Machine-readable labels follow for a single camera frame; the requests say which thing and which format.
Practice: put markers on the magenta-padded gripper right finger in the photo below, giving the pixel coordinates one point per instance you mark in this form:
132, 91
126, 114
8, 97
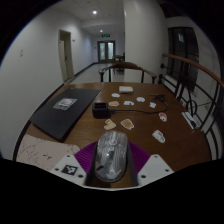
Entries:
155, 166

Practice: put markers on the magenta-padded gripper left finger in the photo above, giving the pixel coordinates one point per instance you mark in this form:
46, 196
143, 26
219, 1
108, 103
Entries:
66, 165

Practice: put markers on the transparent computer mouse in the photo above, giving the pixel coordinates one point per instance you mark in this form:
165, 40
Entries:
111, 156

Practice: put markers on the white printed mouse pad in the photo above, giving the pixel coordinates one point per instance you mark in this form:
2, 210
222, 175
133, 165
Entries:
40, 151

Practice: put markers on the white and brown sticker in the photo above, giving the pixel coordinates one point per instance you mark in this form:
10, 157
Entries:
158, 136

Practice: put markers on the black closed laptop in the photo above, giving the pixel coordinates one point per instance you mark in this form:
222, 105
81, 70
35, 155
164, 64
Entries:
56, 118

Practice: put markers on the red and white sticker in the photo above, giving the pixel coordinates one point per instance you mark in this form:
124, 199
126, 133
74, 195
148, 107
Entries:
162, 116

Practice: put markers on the orange and white sticker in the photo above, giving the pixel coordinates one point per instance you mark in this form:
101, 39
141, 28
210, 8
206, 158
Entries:
127, 124

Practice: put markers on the white paper card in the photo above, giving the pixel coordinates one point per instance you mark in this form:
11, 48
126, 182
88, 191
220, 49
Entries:
189, 120

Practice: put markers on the tan sticker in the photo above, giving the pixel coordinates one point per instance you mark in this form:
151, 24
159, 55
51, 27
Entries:
109, 125

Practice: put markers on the small black box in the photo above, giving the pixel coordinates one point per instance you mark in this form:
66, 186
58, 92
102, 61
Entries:
100, 110

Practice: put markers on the small black adapter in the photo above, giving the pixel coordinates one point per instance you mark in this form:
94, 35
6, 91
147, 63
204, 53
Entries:
159, 97

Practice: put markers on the white oval sticker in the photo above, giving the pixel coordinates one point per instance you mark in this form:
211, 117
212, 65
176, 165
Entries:
115, 95

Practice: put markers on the small white box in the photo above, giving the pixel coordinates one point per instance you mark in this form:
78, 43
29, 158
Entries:
125, 89

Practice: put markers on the wooden armchair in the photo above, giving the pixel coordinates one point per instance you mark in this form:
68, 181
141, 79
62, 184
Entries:
125, 64

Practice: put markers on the white side door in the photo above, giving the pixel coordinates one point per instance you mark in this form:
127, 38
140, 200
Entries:
66, 56

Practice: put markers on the black railing with wooden handrail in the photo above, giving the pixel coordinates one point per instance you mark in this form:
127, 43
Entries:
190, 61

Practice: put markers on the wooden chair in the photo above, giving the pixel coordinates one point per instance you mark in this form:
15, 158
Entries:
118, 58

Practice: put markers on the dark window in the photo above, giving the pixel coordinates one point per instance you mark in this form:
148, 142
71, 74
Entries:
183, 53

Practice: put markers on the glass double door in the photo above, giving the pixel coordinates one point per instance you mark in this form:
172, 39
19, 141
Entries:
106, 51

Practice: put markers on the green exit sign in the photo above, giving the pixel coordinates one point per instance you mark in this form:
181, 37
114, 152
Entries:
106, 35

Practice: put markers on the round ceiling light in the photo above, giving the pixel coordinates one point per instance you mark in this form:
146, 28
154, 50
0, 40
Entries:
94, 12

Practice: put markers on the white wall switch plate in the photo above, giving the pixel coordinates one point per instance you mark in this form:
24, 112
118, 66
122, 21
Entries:
21, 53

